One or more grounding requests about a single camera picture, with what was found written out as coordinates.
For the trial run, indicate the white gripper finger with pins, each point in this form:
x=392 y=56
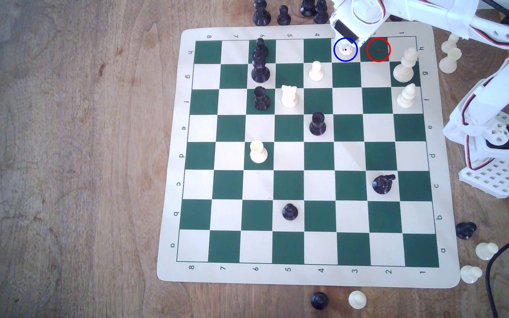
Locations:
x=361 y=32

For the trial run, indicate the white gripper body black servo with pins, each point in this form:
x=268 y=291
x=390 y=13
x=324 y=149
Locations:
x=340 y=29

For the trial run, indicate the white pawn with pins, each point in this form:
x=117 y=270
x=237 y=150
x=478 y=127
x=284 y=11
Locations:
x=316 y=72
x=449 y=44
x=357 y=300
x=345 y=47
x=470 y=274
x=486 y=251

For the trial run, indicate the white grid robot base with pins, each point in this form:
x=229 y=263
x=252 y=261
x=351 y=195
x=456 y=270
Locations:
x=495 y=179

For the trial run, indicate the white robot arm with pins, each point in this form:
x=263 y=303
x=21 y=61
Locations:
x=493 y=95

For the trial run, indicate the black chess piece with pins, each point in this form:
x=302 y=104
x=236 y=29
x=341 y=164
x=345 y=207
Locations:
x=307 y=8
x=320 y=14

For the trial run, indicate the green and cream chess mat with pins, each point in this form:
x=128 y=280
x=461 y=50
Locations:
x=307 y=274

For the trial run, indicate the white queen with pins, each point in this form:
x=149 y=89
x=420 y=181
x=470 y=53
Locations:
x=403 y=69

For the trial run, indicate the white bishop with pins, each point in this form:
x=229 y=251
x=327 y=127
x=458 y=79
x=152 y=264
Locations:
x=406 y=97

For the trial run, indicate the white knight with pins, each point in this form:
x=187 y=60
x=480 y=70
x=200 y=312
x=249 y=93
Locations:
x=289 y=98

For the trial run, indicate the black queen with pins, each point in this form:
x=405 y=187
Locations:
x=260 y=73

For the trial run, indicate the black knight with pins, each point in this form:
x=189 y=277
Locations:
x=382 y=184
x=465 y=231

